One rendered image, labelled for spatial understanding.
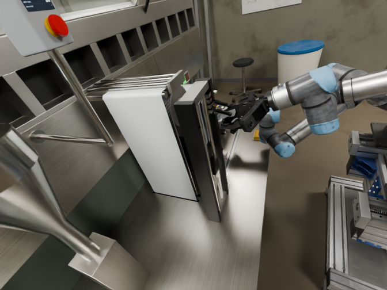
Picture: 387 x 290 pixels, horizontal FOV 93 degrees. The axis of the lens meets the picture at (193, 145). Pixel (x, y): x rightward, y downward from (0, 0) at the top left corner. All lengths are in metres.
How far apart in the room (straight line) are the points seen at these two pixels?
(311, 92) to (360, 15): 3.40
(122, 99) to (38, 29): 0.34
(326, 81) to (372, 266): 1.27
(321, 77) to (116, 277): 0.77
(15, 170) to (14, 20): 0.21
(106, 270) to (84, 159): 0.39
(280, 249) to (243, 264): 1.03
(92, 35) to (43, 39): 0.51
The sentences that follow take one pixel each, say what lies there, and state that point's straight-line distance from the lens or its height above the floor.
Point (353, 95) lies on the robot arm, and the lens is 0.76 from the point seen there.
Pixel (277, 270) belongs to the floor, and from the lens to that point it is 1.71.
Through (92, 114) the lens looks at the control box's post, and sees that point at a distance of 0.43.
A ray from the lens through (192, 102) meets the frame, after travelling 0.44.
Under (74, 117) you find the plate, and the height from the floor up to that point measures 1.40.
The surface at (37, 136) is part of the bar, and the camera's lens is 0.70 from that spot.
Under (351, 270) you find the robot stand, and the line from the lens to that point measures 1.60.
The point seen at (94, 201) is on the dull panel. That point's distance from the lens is 0.87.
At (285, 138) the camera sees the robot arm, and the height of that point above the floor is 1.06.
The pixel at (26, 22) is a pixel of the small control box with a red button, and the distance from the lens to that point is 0.38.
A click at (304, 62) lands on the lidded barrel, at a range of 3.36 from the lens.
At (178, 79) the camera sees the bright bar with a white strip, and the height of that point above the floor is 1.44.
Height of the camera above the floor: 1.62
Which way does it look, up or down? 37 degrees down
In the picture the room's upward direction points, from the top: 15 degrees counter-clockwise
